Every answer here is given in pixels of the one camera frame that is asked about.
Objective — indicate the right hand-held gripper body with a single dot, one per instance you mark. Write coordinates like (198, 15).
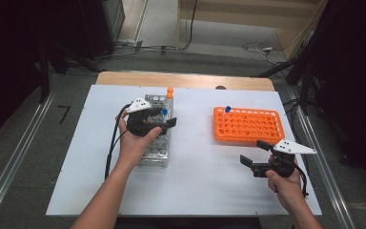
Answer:
(290, 147)

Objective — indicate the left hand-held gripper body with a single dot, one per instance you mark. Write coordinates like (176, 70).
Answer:
(139, 105)

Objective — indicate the blue-capped test tube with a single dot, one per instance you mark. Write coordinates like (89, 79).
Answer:
(227, 109)
(164, 112)

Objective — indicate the orange plastic tube rack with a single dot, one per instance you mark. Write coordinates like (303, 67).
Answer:
(251, 125)

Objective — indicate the silver metal tube rack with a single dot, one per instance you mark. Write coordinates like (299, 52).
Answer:
(158, 149)

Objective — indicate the person's right hand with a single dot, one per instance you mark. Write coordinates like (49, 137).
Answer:
(286, 189)

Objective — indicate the person's left hand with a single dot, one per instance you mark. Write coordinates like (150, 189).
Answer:
(133, 148)

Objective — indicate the white board sheet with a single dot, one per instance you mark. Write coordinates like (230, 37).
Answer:
(200, 178)

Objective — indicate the black metal stand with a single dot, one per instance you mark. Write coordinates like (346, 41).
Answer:
(44, 73)
(305, 86)

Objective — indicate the black cabinet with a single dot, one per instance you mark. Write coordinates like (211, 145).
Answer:
(108, 22)

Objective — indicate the person's dark clothing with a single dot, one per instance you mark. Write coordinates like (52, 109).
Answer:
(187, 223)

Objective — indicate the dark curtain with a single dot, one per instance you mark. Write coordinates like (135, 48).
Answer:
(355, 79)

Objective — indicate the light wooden platform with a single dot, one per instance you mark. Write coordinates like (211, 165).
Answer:
(251, 16)

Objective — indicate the silver metal floor rail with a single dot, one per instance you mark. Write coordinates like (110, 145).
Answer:
(330, 181)
(16, 162)

